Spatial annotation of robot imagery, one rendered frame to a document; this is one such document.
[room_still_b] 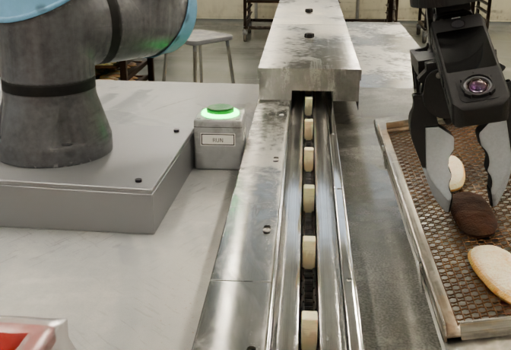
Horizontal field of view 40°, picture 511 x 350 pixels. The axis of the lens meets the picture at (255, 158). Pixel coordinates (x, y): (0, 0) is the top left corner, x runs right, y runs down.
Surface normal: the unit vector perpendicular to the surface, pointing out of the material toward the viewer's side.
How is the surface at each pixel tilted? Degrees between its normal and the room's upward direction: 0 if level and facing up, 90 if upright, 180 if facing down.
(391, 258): 0
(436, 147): 90
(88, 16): 76
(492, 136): 90
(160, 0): 99
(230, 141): 90
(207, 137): 90
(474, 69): 31
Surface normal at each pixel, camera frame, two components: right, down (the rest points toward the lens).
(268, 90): -0.07, 0.33
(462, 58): -0.22, -0.65
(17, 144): -0.28, 0.01
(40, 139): 0.07, 0.04
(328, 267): 0.00, -0.94
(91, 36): 0.69, 0.41
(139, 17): 0.70, 0.15
